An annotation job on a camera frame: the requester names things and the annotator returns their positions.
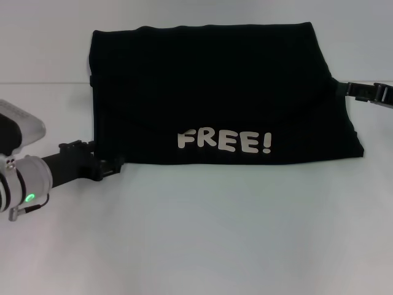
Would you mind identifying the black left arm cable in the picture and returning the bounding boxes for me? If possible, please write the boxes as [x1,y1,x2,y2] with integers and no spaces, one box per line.
[8,193,52,215]

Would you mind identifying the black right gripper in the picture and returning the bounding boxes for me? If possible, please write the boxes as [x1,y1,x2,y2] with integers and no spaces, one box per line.
[337,80,393,109]

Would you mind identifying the black t-shirt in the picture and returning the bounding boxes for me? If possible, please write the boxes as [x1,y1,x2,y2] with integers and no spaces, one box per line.
[88,21,367,165]

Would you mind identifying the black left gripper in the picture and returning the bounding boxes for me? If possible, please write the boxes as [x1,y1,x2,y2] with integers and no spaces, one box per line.
[41,140,125,187]

